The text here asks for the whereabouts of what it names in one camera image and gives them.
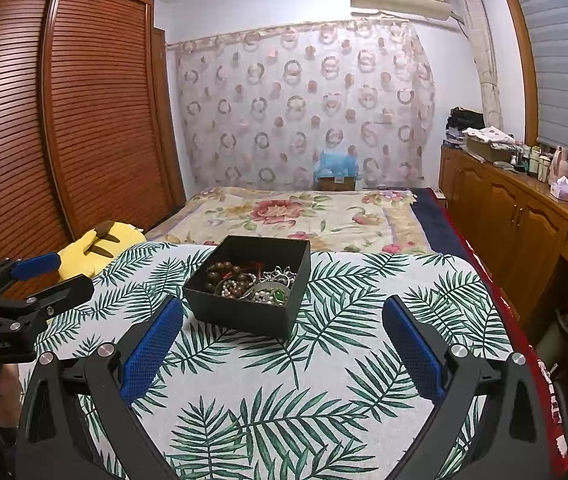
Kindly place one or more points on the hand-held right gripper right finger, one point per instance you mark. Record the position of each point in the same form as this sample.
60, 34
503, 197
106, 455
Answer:
413, 350

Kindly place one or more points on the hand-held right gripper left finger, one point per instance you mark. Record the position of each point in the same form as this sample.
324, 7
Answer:
151, 350

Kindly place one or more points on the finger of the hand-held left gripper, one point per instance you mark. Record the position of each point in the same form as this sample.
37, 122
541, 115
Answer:
36, 266
69, 292

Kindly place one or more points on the black jewelry box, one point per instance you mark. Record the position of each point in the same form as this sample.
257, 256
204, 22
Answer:
239, 317

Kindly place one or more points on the green jade pendant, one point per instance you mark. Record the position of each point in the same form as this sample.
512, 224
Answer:
280, 297

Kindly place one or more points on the green leaf print blanket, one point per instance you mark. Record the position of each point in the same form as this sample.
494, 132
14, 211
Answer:
343, 350

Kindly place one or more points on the yellow plush toy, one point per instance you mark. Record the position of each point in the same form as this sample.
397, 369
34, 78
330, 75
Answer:
119, 237

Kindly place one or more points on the navy and red blanket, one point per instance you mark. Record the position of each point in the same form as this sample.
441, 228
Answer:
463, 240

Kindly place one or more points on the long wooden cabinet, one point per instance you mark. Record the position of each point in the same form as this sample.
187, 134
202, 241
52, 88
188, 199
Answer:
503, 220

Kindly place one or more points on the wooden louvered wardrobe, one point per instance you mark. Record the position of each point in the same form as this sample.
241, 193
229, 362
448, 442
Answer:
89, 110

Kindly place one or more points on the small cardboard box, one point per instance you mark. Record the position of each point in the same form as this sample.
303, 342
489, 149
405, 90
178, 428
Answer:
336, 183

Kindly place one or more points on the blue fabric bundle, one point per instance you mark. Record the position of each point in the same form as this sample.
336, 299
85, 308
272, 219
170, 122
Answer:
336, 165

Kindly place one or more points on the pink tissue pack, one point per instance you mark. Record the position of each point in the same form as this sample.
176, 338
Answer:
563, 190

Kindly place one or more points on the row of cosmetic bottles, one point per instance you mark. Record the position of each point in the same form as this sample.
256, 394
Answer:
533, 162

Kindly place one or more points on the stack of folded clothes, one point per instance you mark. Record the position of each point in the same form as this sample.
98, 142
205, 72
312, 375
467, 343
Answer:
463, 120

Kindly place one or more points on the pink figurine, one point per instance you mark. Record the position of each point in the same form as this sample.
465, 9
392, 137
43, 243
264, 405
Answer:
559, 160

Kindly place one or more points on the circle patterned curtain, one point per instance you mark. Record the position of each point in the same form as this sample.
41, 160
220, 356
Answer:
289, 110

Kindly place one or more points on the white wrapped pipe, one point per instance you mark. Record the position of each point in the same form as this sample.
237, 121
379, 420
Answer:
486, 75

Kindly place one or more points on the grey window blind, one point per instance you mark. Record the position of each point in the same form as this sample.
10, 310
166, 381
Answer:
563, 60

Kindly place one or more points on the wooden window frame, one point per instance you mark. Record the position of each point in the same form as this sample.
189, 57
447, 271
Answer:
523, 85

